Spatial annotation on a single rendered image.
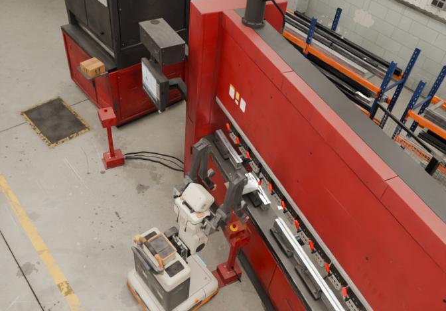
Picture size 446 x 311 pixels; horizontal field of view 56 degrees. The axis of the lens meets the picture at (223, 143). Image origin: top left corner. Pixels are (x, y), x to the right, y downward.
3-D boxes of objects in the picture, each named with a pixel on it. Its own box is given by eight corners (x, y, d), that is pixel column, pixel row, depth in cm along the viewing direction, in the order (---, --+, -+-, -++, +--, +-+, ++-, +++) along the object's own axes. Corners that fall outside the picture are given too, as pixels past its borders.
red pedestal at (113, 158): (101, 159, 525) (93, 108, 468) (120, 154, 535) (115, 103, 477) (105, 170, 513) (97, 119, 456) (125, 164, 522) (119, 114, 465)
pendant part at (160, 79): (142, 87, 437) (140, 58, 412) (152, 84, 442) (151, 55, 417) (160, 112, 410) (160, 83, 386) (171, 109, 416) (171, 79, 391)
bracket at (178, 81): (159, 86, 457) (159, 81, 452) (180, 82, 466) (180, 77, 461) (172, 108, 432) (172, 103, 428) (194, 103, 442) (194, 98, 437)
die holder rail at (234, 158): (214, 136, 446) (215, 130, 439) (220, 135, 448) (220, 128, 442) (235, 169, 415) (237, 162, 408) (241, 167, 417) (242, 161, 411)
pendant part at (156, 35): (141, 93, 452) (137, 21, 393) (162, 87, 462) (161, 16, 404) (161, 121, 422) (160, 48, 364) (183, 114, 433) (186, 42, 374)
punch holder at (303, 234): (295, 231, 332) (300, 219, 320) (304, 227, 335) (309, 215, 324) (306, 246, 323) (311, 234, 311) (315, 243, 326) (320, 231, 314)
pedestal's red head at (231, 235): (223, 233, 385) (225, 221, 373) (238, 227, 391) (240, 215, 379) (233, 250, 373) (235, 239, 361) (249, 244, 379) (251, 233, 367)
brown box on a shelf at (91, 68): (75, 67, 494) (74, 59, 485) (95, 61, 507) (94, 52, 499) (87, 80, 479) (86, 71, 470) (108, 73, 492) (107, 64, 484)
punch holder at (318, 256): (310, 251, 320) (315, 239, 308) (318, 247, 323) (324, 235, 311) (321, 268, 310) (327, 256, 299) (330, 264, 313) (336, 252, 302)
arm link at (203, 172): (198, 139, 333) (207, 147, 328) (204, 136, 336) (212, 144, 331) (196, 175, 363) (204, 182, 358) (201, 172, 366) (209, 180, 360)
